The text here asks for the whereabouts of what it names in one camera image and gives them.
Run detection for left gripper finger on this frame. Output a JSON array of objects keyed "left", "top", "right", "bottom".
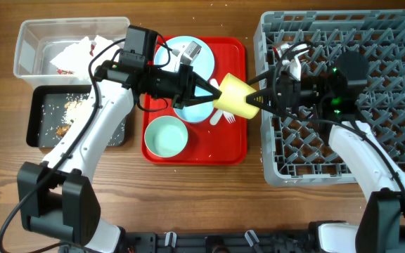
[
  {"left": 191, "top": 72, "right": 221, "bottom": 97},
  {"left": 183, "top": 93, "right": 221, "bottom": 107}
]

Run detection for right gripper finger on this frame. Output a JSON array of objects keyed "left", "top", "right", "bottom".
[
  {"left": 247, "top": 70, "right": 276, "bottom": 86},
  {"left": 245, "top": 89, "right": 275, "bottom": 112}
]

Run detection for yellow plastic cup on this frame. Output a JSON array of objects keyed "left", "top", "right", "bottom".
[{"left": 213, "top": 73, "right": 259, "bottom": 119}]

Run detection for green bowl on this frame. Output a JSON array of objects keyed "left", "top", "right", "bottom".
[{"left": 143, "top": 116, "right": 188, "bottom": 158}]

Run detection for white napkin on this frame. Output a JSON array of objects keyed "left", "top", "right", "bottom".
[{"left": 50, "top": 35, "right": 113, "bottom": 79}]

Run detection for rice and food leftovers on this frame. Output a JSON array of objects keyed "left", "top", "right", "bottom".
[{"left": 42, "top": 93, "right": 126, "bottom": 144}]

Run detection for red snack wrapper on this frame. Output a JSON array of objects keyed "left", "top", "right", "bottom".
[{"left": 50, "top": 44, "right": 94, "bottom": 76}]

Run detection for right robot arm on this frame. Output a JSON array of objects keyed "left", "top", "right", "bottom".
[{"left": 246, "top": 47, "right": 405, "bottom": 252}]

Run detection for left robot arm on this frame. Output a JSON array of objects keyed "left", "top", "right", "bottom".
[{"left": 13, "top": 25, "right": 220, "bottom": 252}]

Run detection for grey dishwasher rack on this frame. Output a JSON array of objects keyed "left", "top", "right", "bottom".
[{"left": 253, "top": 10, "right": 405, "bottom": 186}]

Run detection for light blue plate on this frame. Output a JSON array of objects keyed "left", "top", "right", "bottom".
[{"left": 154, "top": 36, "right": 215, "bottom": 80}]

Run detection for white plastic spoon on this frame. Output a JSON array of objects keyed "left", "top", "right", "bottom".
[{"left": 210, "top": 109, "right": 223, "bottom": 126}]

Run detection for white plastic fork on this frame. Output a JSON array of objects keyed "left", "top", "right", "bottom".
[{"left": 209, "top": 79, "right": 236, "bottom": 124}]

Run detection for light blue bowl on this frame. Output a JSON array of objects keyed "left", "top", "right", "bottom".
[{"left": 172, "top": 84, "right": 214, "bottom": 124}]

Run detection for red serving tray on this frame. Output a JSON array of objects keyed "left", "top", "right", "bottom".
[{"left": 141, "top": 37, "right": 248, "bottom": 166}]

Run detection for black plastic tray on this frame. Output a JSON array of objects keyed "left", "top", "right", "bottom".
[{"left": 25, "top": 84, "right": 129, "bottom": 149}]

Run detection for clear plastic bin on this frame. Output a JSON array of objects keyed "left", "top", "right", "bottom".
[{"left": 13, "top": 17, "right": 130, "bottom": 89}]

